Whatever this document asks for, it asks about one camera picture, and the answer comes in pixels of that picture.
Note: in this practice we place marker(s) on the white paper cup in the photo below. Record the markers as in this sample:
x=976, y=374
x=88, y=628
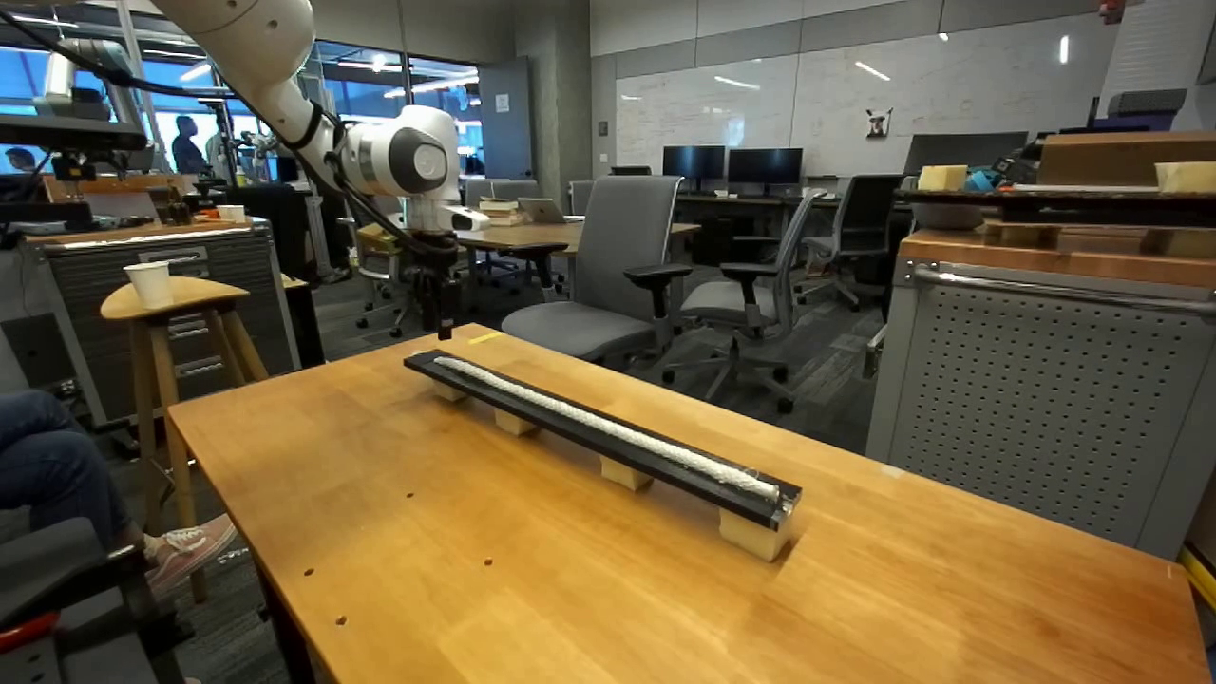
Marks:
x=149, y=282

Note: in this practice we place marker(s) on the grey office chair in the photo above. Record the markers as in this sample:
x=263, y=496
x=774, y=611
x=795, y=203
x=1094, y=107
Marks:
x=622, y=241
x=727, y=298

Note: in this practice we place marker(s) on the wooden box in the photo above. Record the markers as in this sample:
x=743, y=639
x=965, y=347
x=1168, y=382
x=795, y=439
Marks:
x=1113, y=154

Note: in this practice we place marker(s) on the person leg in jeans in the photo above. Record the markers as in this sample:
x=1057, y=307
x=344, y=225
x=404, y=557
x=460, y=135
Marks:
x=52, y=468

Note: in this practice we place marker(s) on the black office chair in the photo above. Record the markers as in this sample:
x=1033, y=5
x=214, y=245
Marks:
x=867, y=215
x=63, y=639

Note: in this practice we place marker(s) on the grey drawer unit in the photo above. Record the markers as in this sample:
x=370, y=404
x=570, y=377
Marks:
x=76, y=268

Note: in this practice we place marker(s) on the yellow foam block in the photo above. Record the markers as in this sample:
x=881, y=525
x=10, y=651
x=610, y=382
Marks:
x=1187, y=174
x=945, y=179

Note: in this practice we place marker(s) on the black machine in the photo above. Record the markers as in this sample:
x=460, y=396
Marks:
x=1144, y=107

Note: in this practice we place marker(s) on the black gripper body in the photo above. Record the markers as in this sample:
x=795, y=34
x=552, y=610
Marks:
x=439, y=279

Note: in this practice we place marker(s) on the small wall poster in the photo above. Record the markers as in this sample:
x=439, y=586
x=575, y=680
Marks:
x=879, y=122

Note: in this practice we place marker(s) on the wooden stool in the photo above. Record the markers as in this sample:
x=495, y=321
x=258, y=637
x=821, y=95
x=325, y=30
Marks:
x=173, y=302

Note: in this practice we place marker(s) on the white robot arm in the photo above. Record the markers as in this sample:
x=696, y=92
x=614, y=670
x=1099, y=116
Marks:
x=252, y=38

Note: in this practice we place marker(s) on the yellow bar near floor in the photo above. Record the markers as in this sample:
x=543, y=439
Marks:
x=1199, y=578

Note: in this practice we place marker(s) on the small wooden support block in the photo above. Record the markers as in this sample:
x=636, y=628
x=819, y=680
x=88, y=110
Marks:
x=448, y=393
x=753, y=532
x=515, y=421
x=624, y=475

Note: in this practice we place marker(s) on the wooden office desk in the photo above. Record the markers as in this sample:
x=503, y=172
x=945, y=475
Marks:
x=533, y=238

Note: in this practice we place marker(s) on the long black slotted rail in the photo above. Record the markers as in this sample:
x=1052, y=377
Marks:
x=658, y=471

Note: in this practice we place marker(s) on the grey perforated metal cabinet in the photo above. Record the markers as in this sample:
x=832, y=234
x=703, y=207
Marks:
x=1050, y=404

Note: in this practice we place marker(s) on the person in dark clothes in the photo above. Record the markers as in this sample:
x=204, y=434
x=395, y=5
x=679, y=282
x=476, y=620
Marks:
x=190, y=145

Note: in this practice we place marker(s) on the white pink sneaker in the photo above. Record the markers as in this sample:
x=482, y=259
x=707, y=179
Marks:
x=190, y=549

